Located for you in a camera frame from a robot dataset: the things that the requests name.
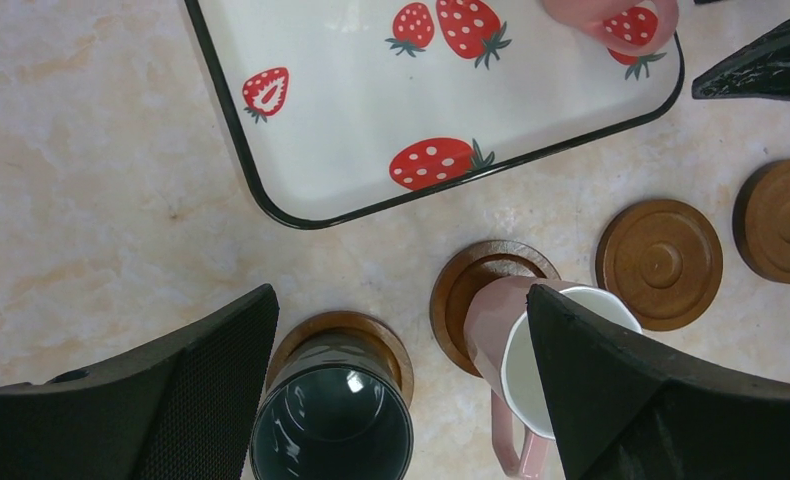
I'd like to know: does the pink mug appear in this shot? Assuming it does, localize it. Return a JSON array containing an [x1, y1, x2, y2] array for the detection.
[[542, 0, 679, 57], [464, 276, 642, 479]]

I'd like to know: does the dark green mug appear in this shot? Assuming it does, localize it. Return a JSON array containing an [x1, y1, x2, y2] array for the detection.
[[250, 332, 413, 480]]

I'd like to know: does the pink mug back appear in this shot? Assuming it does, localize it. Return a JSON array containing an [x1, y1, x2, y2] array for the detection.
[[542, 0, 679, 57]]

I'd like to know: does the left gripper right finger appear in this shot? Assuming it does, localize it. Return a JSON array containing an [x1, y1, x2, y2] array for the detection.
[[527, 284, 790, 479]]

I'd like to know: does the brown coaster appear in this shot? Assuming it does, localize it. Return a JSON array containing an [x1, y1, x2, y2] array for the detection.
[[264, 310, 415, 407], [594, 199, 723, 332], [732, 159, 790, 284], [429, 240, 561, 378]]

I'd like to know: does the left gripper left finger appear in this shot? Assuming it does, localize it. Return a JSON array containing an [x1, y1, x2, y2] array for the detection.
[[0, 284, 279, 479]]

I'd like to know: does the white strawberry tray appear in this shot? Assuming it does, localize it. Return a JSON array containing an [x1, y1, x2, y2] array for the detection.
[[186, 1, 685, 230]]

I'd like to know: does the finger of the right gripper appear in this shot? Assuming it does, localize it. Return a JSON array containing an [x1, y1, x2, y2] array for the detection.
[[691, 19, 790, 102]]

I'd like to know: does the pink mug front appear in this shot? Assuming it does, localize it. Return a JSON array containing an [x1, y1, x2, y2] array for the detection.
[[464, 276, 642, 479]]

